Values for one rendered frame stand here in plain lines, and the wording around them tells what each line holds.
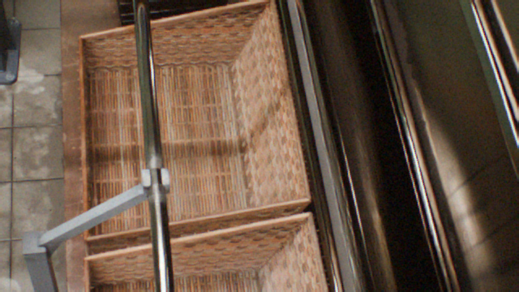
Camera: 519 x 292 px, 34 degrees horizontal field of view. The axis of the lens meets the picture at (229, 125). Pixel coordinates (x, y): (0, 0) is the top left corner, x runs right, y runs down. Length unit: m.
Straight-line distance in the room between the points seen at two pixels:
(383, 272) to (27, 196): 1.77
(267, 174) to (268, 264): 0.20
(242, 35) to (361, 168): 1.04
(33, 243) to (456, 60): 0.85
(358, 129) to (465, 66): 0.19
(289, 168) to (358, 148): 0.69
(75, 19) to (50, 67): 0.65
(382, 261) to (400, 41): 0.31
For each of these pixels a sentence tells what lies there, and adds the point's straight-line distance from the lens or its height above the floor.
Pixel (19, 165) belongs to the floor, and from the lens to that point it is 2.79.
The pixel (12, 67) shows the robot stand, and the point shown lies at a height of 0.02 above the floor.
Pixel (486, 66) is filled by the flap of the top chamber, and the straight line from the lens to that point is 0.91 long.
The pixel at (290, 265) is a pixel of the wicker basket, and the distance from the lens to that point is 1.84.
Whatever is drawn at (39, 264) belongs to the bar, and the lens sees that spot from 1.65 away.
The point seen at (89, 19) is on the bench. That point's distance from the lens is 2.36.
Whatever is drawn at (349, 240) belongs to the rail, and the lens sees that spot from 1.09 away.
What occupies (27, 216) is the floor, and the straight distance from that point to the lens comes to 2.70.
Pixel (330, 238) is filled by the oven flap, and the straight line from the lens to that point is 1.64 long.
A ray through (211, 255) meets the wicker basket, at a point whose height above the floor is 0.69.
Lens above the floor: 2.41
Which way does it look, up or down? 58 degrees down
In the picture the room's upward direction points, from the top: 9 degrees clockwise
